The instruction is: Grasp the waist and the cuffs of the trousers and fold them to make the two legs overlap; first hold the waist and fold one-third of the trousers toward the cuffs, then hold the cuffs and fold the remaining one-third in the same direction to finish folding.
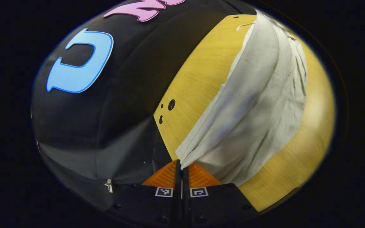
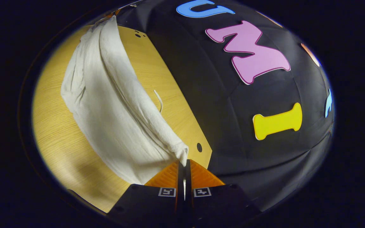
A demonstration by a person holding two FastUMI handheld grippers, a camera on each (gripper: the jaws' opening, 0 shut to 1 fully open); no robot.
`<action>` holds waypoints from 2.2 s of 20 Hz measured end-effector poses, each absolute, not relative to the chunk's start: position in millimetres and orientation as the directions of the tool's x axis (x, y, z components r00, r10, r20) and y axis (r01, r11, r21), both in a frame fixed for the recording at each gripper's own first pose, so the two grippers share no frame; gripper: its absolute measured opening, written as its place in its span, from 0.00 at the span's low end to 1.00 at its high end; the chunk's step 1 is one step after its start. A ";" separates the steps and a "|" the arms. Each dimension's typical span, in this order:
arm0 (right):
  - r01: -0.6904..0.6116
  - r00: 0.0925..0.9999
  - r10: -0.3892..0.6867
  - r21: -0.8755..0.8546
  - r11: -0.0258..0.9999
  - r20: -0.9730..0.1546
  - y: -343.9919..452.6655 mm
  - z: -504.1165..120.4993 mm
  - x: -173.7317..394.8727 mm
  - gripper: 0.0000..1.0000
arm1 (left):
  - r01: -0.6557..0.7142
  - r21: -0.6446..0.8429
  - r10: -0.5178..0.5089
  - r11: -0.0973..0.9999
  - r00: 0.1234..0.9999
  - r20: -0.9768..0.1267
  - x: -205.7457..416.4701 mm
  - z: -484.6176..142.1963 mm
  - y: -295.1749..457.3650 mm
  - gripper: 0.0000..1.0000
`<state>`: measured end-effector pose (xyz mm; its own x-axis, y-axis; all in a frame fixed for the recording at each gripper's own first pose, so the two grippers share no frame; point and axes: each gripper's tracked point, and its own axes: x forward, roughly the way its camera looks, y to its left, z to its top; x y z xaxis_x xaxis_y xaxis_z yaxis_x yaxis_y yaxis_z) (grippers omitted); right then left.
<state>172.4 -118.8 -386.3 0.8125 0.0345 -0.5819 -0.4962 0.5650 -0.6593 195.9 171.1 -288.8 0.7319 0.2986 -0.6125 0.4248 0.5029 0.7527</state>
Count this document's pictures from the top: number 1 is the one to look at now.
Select white jeans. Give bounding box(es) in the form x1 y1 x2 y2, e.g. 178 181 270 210
176 9 308 187

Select black backdrop cloth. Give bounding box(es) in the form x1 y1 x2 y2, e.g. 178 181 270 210
30 0 256 211

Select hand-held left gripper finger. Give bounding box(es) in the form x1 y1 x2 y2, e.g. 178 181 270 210
106 159 182 228
182 163 260 228

